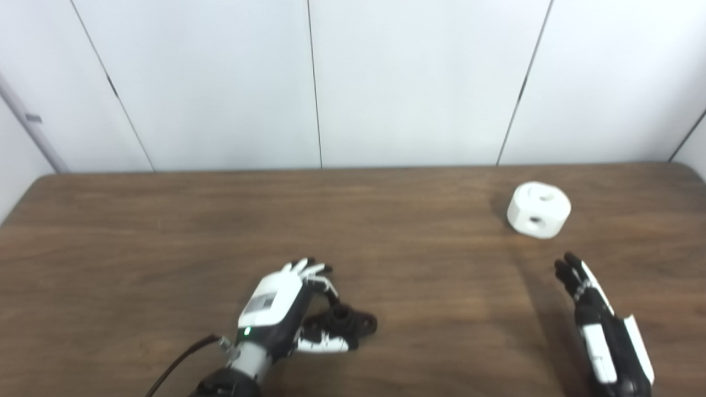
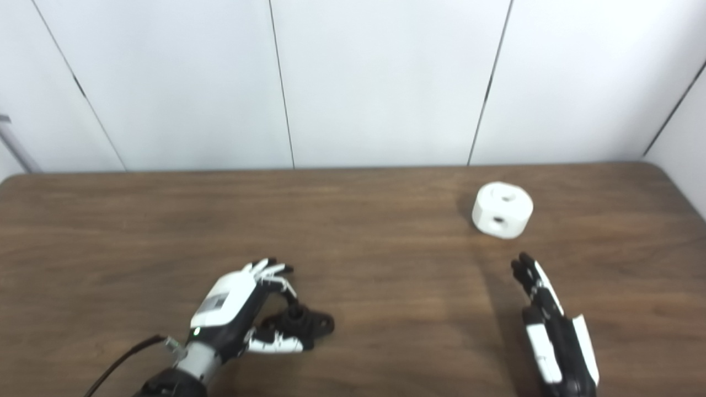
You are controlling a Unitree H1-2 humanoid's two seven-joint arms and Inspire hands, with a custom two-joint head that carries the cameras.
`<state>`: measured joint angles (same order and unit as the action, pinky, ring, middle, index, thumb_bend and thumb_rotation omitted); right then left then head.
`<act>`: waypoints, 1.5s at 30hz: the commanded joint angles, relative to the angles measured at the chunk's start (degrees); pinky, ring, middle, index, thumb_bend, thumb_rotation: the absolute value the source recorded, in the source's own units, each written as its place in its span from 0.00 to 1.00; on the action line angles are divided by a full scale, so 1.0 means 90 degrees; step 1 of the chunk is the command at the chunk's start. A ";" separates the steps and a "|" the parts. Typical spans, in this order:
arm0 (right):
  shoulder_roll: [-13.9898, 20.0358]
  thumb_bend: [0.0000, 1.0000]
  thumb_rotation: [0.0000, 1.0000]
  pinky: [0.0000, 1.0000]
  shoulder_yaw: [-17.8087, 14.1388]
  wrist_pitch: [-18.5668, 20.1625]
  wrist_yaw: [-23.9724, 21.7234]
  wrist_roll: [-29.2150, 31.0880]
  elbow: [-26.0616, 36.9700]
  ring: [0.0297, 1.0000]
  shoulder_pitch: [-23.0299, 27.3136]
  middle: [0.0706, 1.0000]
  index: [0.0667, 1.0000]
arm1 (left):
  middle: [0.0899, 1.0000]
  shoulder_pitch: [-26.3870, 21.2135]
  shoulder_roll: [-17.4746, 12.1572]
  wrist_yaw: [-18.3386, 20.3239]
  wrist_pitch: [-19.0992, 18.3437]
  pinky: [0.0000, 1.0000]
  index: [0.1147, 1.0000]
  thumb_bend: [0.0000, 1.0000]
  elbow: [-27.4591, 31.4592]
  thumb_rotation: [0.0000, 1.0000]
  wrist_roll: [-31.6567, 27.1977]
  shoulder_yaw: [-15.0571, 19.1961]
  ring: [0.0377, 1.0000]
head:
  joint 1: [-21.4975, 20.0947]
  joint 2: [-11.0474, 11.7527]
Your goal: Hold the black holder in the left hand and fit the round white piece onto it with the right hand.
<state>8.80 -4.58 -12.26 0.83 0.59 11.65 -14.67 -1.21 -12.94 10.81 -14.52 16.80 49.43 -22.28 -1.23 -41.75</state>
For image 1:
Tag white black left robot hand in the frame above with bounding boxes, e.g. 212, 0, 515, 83
223, 257, 359, 381

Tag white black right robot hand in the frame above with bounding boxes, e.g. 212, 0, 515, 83
554, 253, 656, 397

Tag black flanged holder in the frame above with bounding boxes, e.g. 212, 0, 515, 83
302, 303, 378, 351

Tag round white plastic piece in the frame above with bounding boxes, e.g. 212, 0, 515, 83
506, 181, 572, 240

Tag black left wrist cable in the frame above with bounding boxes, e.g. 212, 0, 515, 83
145, 334, 229, 397

